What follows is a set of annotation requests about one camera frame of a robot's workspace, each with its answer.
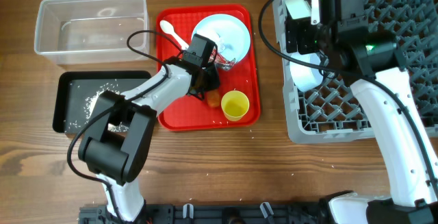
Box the red snack wrapper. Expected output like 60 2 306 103
209 54 236 71

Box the light blue plate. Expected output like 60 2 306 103
192 14 250 64

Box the white rice pile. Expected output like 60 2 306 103
64 79 123 133

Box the yellow cup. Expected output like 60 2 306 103
221 90 250 121

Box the grey dishwasher rack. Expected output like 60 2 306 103
272 0 437 144

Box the light blue bowl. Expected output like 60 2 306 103
289 53 323 92

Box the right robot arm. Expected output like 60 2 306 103
285 0 437 223

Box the orange carrot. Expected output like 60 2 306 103
206 90 221 108

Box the red serving tray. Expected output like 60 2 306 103
156 4 261 132

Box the green bowl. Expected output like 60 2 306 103
285 0 311 20

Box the white tissue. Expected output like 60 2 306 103
205 29 226 53

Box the black waste tray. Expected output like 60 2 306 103
52 71 151 134

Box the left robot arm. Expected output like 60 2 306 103
71 34 220 223

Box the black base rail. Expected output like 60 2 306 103
77 201 326 224

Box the clear plastic bin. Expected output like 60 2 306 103
34 0 149 65

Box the white plastic spoon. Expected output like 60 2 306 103
159 20 189 49

